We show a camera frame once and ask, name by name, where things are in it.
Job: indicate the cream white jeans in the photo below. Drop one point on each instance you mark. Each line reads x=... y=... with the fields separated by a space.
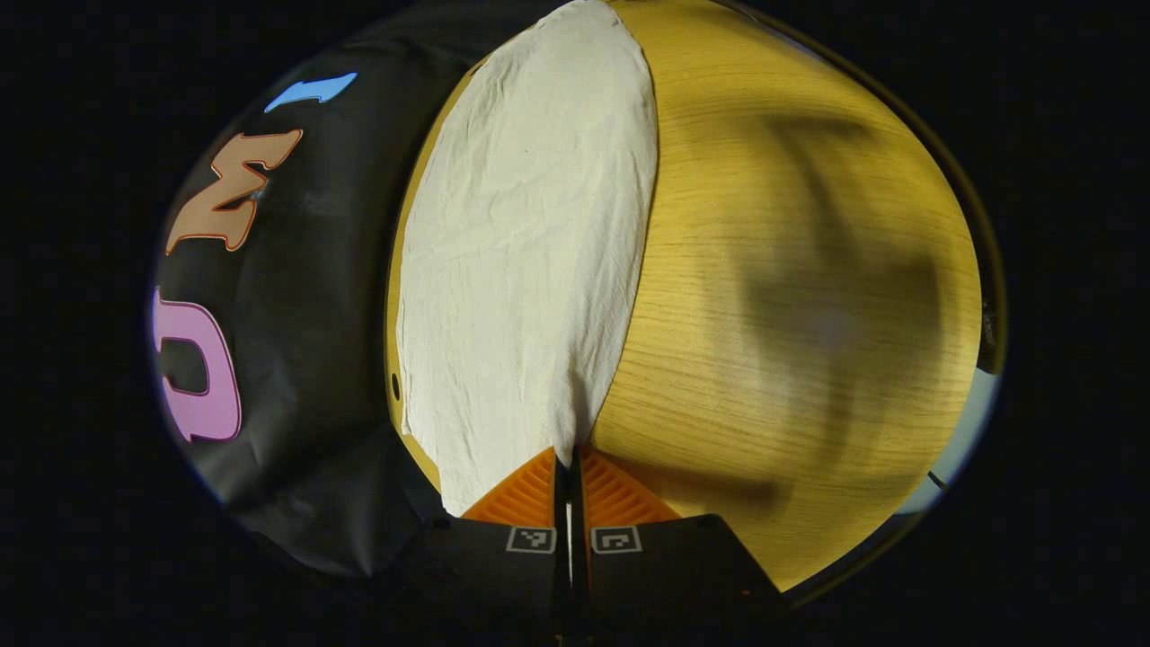
x=530 y=243

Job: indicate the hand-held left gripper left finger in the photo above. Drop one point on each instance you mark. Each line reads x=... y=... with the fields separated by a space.
x=503 y=562

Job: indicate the black backdrop cloth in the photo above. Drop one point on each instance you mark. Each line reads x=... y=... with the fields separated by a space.
x=305 y=314

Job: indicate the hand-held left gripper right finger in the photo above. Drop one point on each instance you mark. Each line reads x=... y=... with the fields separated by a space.
x=665 y=566

